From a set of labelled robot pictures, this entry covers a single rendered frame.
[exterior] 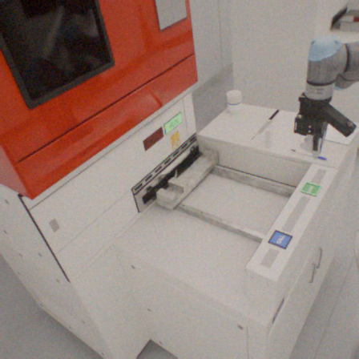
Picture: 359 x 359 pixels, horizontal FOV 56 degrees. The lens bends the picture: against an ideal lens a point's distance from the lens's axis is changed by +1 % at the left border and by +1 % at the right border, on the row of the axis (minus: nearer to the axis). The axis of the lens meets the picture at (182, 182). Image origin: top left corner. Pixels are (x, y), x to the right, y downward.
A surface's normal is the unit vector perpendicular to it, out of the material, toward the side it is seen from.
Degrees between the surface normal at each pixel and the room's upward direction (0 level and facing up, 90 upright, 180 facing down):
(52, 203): 90
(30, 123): 90
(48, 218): 90
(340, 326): 0
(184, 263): 0
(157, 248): 0
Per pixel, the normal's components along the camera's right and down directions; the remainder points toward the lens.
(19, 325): -0.14, -0.77
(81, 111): 0.81, 0.28
